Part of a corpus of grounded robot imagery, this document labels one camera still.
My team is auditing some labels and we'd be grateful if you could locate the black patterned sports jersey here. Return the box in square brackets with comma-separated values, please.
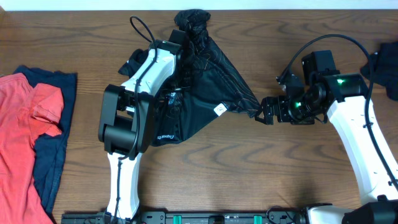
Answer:
[119, 9, 259, 146]

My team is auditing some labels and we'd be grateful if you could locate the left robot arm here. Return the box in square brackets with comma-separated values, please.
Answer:
[98, 40, 183, 223]

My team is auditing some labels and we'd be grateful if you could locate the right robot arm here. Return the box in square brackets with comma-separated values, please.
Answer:
[255, 72, 397, 223]

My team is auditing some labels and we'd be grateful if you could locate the black garment at right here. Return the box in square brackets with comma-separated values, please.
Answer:
[370, 42, 397, 101]

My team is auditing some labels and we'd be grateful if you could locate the navy blue shirt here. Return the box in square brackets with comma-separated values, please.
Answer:
[15, 65, 77, 217]

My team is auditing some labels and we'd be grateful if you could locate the red shirt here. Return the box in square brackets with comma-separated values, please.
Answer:
[1, 73, 64, 223]

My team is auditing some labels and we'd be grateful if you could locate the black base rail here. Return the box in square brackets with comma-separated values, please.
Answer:
[61, 209, 307, 224]

